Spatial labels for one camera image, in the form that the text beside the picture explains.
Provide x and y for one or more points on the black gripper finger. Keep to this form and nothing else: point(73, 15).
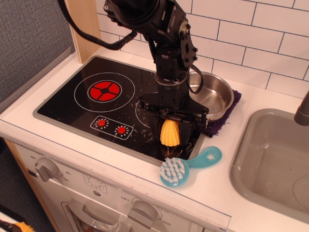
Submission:
point(155, 124)
point(186, 128)

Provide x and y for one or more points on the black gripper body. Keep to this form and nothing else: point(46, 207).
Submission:
point(173, 101)

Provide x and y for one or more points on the yellow toy corn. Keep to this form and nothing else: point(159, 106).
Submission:
point(170, 133)

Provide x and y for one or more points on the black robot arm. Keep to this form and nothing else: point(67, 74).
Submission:
point(164, 25)

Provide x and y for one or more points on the red right stove knob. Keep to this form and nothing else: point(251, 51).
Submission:
point(121, 130)

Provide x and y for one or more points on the red stove knob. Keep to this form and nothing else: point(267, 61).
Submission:
point(101, 123)
point(121, 130)

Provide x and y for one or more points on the red left stove knob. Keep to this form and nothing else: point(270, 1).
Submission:
point(101, 123)

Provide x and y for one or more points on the black toy stove top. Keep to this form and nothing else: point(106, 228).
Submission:
point(107, 89)

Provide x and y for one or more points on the purple cloth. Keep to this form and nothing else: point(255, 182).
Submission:
point(214, 127)

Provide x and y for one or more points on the silver metal pot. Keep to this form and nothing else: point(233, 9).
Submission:
point(215, 94)

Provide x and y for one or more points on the teal scrub brush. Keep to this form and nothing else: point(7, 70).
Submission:
point(174, 172)

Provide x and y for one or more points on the grey oven knob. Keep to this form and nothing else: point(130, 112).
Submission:
point(143, 213)

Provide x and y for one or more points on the grey sink basin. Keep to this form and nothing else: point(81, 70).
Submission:
point(271, 164)

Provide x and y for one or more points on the grey faucet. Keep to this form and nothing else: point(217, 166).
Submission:
point(302, 114)

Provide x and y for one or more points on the grey timer knob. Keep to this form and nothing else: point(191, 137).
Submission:
point(46, 169)

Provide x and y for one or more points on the yellow black object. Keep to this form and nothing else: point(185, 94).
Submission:
point(15, 227)

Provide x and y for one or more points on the grey oven door handle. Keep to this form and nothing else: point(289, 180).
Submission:
point(95, 218)

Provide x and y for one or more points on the wooden post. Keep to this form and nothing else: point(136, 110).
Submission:
point(84, 15)

